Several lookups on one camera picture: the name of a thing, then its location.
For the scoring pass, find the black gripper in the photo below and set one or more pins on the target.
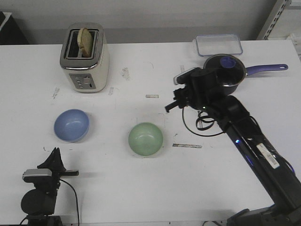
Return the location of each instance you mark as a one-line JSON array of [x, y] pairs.
[[50, 163], [201, 91]]

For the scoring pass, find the green bowl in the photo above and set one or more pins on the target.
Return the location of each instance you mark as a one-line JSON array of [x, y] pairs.
[[145, 139]]

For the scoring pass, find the blue bowl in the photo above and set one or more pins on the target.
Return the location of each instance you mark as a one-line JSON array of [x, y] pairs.
[[72, 125]]

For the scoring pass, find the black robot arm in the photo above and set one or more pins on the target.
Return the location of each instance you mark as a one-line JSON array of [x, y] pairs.
[[272, 170], [39, 203]]

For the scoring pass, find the dark blue saucepan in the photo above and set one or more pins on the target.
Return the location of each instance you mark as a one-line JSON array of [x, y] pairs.
[[257, 69]]

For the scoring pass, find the clear plastic food container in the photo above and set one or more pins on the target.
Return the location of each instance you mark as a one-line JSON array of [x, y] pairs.
[[213, 44]]

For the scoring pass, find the glass pot lid blue knob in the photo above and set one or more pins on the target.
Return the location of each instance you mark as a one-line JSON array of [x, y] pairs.
[[230, 70]]

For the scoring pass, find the cream and chrome toaster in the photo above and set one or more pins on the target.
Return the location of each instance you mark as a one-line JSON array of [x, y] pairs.
[[85, 74]]

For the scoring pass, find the slice of toast bread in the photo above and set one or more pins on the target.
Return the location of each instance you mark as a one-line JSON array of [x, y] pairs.
[[85, 42]]

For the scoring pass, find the black object at left edge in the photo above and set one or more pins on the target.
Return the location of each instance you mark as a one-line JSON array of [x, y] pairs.
[[10, 33]]

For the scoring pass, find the white metal shelf upright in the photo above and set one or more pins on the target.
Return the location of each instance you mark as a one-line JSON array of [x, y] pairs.
[[284, 20]]

